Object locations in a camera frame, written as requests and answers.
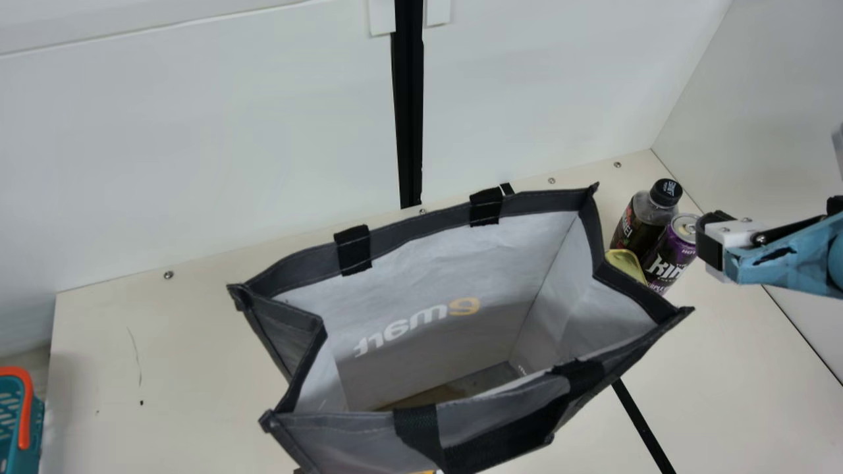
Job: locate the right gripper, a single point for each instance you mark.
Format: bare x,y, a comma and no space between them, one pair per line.
803,257

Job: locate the purple can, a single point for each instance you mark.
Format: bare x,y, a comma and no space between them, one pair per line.
672,253

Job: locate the dark coffee bottle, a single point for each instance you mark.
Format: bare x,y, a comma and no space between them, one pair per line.
642,220

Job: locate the rectangular tin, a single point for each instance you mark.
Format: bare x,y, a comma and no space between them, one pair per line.
625,262

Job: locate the black strip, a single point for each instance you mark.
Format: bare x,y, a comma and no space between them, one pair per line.
642,428

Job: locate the teal shopping basket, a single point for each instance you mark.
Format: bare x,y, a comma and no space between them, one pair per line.
13,428

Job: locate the black post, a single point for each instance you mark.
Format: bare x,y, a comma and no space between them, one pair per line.
408,99

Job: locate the white wall bracket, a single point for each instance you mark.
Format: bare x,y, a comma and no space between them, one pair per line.
438,12
381,16

